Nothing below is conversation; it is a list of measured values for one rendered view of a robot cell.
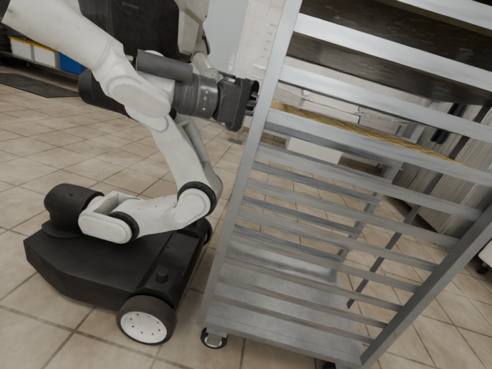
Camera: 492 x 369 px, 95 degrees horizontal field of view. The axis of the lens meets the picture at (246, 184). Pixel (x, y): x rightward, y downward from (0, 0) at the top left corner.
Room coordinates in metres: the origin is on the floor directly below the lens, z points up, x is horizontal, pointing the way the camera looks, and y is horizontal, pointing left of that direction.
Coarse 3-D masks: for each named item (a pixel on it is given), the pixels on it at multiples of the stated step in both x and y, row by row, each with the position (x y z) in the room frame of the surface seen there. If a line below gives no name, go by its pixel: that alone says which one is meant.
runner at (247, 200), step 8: (248, 200) 0.96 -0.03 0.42; (256, 200) 0.96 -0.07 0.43; (264, 208) 0.94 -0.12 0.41; (272, 208) 0.96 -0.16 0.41; (280, 208) 0.96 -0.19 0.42; (288, 208) 0.96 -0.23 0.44; (288, 216) 0.94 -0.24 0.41; (296, 216) 0.96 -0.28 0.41; (304, 216) 0.96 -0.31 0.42; (312, 216) 0.96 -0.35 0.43; (320, 224) 0.95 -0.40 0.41; (328, 224) 0.96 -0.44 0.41; (336, 224) 0.97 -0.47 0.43; (344, 232) 0.94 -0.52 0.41; (352, 232) 0.96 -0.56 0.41; (360, 232) 0.97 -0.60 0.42
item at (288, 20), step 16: (288, 0) 0.51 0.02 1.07; (288, 16) 0.51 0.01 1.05; (288, 32) 0.51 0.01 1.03; (272, 48) 0.51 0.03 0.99; (272, 64) 0.51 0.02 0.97; (272, 80) 0.51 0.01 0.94; (272, 96) 0.51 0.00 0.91; (256, 112) 0.51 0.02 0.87; (256, 128) 0.51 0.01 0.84; (256, 144) 0.51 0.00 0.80; (240, 176) 0.51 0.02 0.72; (240, 192) 0.51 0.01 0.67; (224, 224) 0.51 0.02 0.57; (224, 240) 0.51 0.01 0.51; (224, 256) 0.51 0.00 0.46; (208, 288) 0.51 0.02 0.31; (208, 304) 0.51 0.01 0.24
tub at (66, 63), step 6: (60, 54) 3.76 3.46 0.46; (60, 60) 3.76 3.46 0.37; (66, 60) 3.76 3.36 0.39; (72, 60) 3.76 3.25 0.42; (66, 66) 3.76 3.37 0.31; (72, 66) 3.76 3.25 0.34; (78, 66) 3.76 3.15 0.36; (84, 66) 3.84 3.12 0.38; (72, 72) 3.78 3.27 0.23; (78, 72) 3.76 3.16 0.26
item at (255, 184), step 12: (252, 180) 0.54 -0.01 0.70; (264, 192) 0.54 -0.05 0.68; (276, 192) 0.54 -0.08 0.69; (288, 192) 0.54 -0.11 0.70; (312, 204) 0.54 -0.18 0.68; (324, 204) 0.54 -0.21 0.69; (336, 204) 0.54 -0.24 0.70; (348, 216) 0.54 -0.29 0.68; (360, 216) 0.54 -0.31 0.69; (372, 216) 0.54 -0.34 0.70; (396, 228) 0.55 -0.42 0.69; (408, 228) 0.55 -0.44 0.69; (420, 228) 0.55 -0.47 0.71; (432, 240) 0.55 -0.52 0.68; (444, 240) 0.55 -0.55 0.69; (456, 240) 0.55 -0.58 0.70
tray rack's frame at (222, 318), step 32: (416, 128) 0.97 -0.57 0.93; (480, 224) 0.53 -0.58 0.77; (256, 256) 0.90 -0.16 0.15; (448, 256) 0.54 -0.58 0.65; (224, 288) 0.66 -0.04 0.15; (288, 288) 0.76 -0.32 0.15; (224, 320) 0.53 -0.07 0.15; (256, 320) 0.57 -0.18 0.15; (320, 320) 0.65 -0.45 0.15; (352, 320) 0.70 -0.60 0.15; (320, 352) 0.52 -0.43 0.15; (352, 352) 0.56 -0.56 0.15
